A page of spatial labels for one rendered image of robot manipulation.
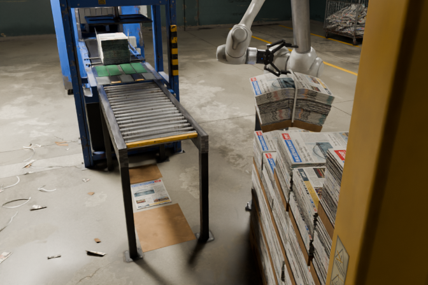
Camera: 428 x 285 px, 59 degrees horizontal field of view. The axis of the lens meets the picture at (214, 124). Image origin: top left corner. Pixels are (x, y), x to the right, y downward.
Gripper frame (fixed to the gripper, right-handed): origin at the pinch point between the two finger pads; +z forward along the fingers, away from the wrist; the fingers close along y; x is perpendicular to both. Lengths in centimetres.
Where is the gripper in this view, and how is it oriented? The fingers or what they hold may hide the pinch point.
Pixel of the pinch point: (293, 59)
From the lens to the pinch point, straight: 209.3
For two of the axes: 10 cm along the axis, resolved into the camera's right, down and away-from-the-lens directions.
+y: -0.8, 9.1, 4.1
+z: 10.0, 0.6, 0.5
